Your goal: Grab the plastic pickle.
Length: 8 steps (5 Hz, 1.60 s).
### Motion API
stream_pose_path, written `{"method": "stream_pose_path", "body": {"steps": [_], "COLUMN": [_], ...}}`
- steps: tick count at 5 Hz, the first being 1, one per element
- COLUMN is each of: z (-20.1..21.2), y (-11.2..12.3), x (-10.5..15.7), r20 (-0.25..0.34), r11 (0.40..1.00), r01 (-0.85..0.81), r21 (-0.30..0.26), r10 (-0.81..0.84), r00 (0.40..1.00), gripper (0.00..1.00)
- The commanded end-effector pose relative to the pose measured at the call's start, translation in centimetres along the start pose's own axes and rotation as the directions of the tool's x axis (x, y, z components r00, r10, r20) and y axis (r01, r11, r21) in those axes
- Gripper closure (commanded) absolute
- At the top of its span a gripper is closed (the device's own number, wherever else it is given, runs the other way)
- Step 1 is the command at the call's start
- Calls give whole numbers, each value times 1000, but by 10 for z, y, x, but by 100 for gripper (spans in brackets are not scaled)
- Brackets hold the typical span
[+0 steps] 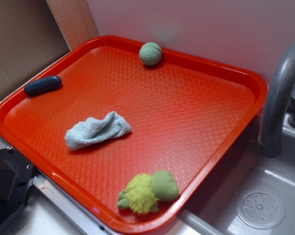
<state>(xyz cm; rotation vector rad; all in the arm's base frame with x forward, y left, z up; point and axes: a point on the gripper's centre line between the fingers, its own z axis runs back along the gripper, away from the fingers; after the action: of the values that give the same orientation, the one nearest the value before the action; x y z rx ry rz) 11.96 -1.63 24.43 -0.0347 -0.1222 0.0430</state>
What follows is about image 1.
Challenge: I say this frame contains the dark green plastic pickle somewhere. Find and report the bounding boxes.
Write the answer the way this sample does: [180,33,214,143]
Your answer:
[24,76,62,96]

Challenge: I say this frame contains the black metal bracket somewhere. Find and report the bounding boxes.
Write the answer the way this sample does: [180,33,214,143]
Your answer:
[0,146,36,232]

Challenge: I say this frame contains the green plush toy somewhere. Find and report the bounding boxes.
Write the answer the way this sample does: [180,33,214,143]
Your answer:
[117,170,180,215]

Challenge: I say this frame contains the grey toy faucet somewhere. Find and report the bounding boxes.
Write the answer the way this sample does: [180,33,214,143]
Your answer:
[258,43,295,158]

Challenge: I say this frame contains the brown cardboard panel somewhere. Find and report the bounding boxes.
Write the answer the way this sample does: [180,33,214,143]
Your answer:
[0,0,69,101]

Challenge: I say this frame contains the grey toy sink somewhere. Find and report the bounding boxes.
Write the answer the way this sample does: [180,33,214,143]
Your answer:
[179,112,295,235]

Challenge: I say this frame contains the green dimpled ball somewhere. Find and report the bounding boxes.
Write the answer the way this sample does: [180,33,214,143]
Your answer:
[139,42,162,66]

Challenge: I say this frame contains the red plastic tray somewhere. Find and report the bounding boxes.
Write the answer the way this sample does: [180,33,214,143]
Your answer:
[0,36,268,234]

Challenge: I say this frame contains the light blue cloth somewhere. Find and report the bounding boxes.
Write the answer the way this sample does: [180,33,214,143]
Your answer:
[65,112,132,151]

